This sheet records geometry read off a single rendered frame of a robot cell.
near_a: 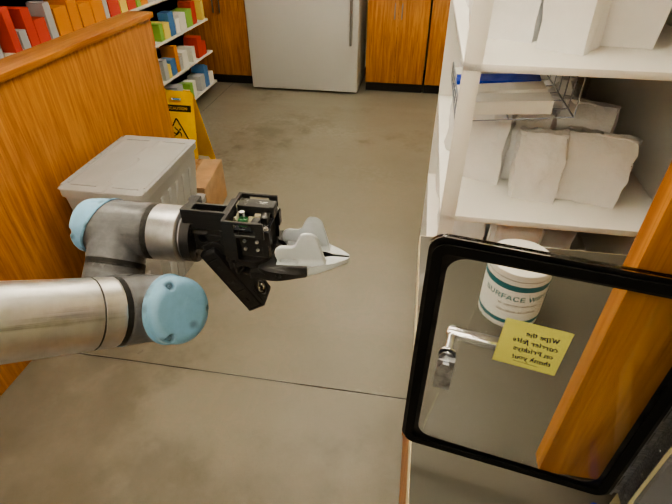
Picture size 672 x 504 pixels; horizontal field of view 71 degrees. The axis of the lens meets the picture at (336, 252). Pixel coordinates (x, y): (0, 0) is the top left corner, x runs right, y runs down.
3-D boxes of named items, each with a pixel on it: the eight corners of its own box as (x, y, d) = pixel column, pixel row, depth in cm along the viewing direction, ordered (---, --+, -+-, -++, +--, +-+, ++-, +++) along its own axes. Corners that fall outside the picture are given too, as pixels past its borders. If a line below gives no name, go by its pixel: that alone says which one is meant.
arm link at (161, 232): (153, 270, 63) (179, 235, 69) (186, 274, 62) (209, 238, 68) (139, 223, 58) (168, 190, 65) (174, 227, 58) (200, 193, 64)
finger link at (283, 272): (304, 275, 58) (235, 267, 59) (304, 284, 59) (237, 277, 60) (312, 252, 61) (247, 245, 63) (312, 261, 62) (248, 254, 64)
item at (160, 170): (208, 193, 270) (197, 138, 251) (159, 256, 223) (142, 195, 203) (140, 187, 276) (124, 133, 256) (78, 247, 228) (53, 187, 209)
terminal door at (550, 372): (606, 498, 69) (752, 293, 45) (400, 436, 77) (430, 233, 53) (605, 493, 69) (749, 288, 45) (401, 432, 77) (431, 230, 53)
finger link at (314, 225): (349, 228, 58) (276, 221, 59) (348, 266, 62) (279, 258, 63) (352, 214, 61) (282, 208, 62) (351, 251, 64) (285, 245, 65)
